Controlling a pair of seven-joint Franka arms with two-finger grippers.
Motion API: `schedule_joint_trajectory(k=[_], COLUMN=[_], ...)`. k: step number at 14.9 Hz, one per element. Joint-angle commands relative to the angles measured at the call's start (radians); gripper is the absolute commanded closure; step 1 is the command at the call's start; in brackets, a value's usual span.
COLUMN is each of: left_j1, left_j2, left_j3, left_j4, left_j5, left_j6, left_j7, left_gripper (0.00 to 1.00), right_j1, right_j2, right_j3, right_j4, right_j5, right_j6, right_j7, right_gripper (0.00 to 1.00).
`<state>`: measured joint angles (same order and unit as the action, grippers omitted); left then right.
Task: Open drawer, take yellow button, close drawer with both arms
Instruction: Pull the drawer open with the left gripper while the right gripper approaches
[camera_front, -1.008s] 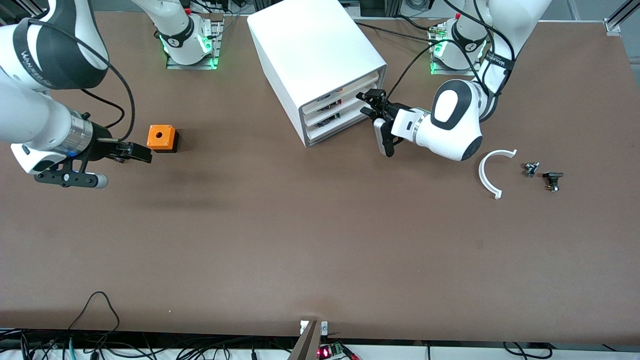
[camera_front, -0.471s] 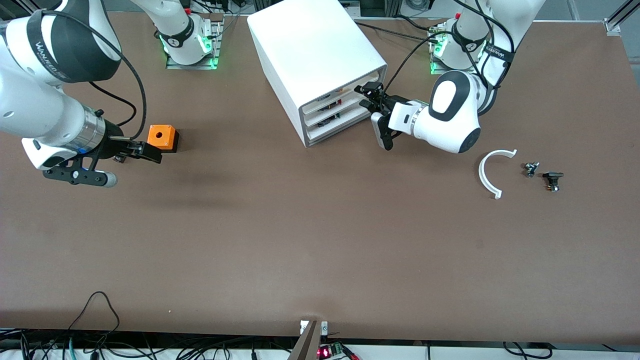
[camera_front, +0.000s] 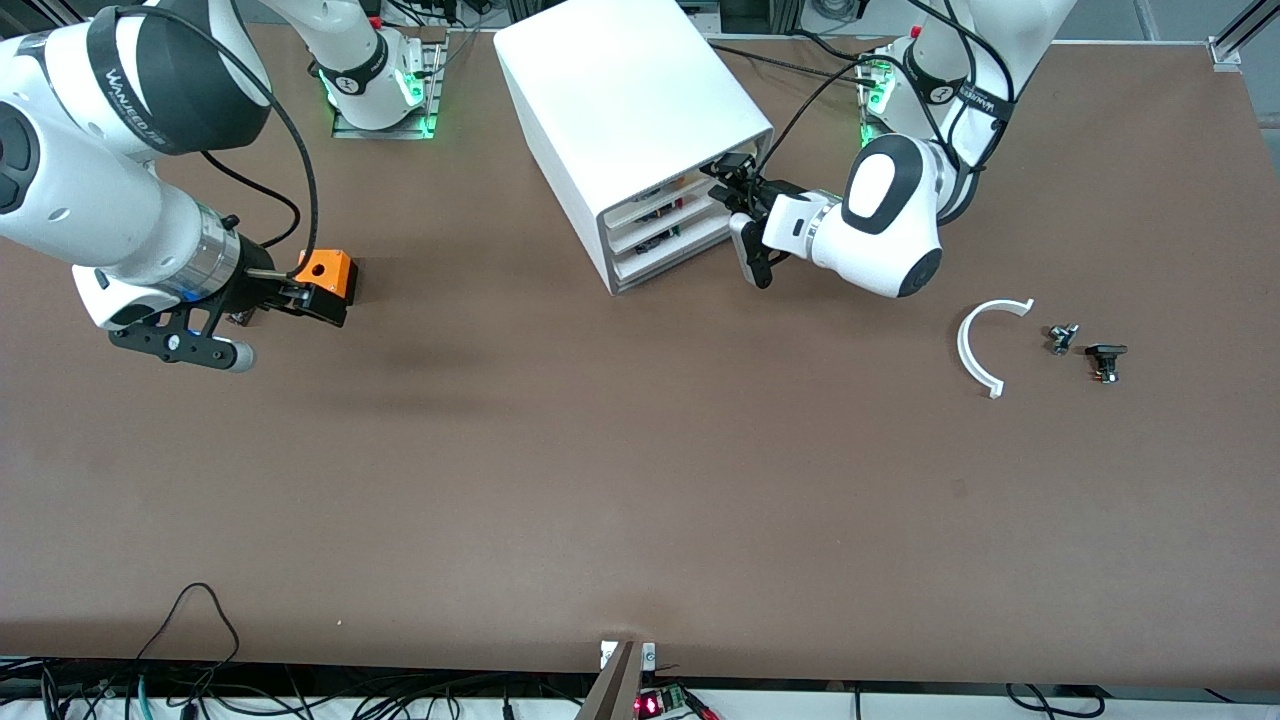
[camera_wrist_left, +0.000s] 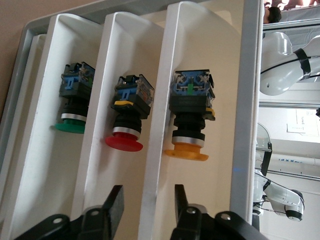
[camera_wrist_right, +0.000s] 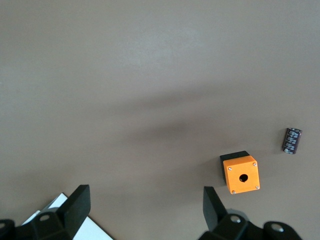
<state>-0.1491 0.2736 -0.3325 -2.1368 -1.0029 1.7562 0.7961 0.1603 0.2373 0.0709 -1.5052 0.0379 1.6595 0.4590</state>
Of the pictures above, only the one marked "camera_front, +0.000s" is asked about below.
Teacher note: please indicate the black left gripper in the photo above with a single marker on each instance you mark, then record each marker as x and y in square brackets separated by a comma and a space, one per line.
[757, 192]

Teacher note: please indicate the black component with red tip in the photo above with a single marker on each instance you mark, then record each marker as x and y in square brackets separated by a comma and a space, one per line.
[660, 212]

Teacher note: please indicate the small grey metal part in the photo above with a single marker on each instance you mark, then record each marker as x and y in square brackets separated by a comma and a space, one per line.
[1062, 338]

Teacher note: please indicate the black component with green tip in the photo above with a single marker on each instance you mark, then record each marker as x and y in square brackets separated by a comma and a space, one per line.
[655, 243]

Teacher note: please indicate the white curved plastic arc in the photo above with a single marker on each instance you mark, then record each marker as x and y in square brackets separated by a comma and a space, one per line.
[964, 345]

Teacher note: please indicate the small black switch part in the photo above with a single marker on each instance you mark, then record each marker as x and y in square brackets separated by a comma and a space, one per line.
[1105, 352]

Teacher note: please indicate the circuit board with red LED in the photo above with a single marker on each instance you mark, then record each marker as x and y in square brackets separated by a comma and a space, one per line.
[650, 705]

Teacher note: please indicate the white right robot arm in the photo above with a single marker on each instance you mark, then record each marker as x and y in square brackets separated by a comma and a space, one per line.
[100, 200]

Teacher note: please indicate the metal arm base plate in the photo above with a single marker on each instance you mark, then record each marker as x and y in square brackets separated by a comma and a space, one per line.
[868, 120]
[432, 90]

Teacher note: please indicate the aluminium frame profile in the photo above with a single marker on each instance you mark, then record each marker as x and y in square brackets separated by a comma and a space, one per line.
[1225, 52]

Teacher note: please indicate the orange button enclosure box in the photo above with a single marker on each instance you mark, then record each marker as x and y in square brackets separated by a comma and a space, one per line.
[335, 272]

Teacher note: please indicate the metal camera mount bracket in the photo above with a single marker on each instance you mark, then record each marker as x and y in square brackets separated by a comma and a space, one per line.
[618, 690]

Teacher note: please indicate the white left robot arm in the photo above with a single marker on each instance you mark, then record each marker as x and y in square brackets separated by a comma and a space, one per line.
[890, 230]

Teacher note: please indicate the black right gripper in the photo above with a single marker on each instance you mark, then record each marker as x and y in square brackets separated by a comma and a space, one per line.
[256, 287]

